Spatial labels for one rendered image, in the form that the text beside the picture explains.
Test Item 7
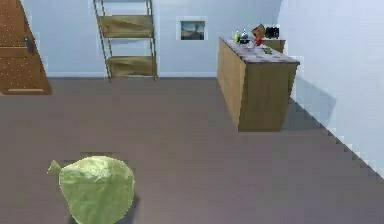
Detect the wooden counter with grey top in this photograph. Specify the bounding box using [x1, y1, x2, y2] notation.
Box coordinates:
[216, 36, 301, 133]

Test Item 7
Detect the framed landscape picture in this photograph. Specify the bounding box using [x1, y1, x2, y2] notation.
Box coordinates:
[176, 16, 209, 42]

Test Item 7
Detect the wooden metal-framed shelf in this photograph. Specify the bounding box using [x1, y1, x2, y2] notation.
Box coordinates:
[92, 0, 159, 82]

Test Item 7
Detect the brown wooden room door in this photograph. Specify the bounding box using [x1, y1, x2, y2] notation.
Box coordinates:
[0, 0, 53, 96]

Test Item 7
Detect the black door handle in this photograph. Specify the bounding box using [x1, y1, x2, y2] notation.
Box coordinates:
[23, 36, 36, 56]

